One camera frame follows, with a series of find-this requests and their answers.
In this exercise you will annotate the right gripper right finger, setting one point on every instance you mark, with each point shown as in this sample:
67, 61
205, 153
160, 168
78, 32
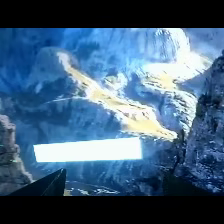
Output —
176, 188

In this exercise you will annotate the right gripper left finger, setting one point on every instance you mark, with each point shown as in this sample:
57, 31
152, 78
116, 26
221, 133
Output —
51, 186

